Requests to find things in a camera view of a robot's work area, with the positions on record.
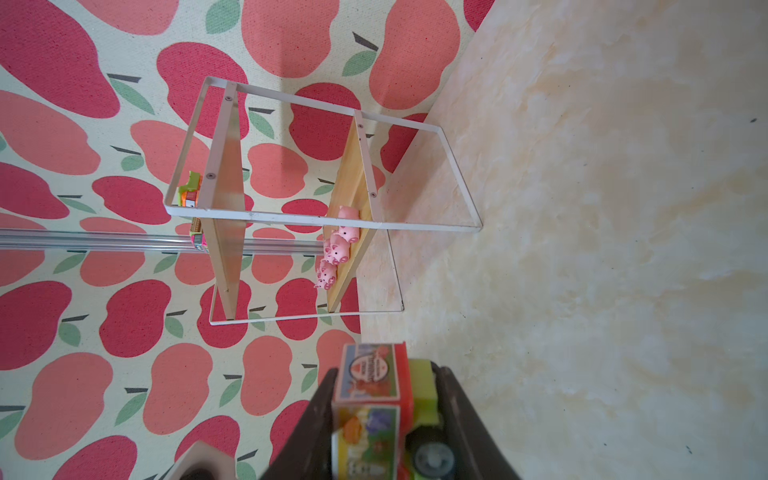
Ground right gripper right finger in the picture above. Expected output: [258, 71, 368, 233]
[433, 364, 521, 480]

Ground left aluminium frame post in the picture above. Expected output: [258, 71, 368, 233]
[1, 229, 323, 256]

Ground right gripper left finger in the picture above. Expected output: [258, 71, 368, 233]
[261, 368, 338, 480]

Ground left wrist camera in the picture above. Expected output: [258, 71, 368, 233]
[164, 441, 237, 480]

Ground two-tier wooden shelf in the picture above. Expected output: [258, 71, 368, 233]
[163, 76, 484, 327]

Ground pink toy pig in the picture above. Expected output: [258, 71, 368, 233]
[335, 205, 361, 244]
[324, 232, 350, 265]
[317, 266, 337, 283]
[315, 277, 336, 290]
[315, 257, 337, 275]

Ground green orange toy truck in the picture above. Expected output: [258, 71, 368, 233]
[178, 171, 202, 208]

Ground brown toy block car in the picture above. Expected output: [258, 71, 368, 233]
[330, 343, 457, 480]

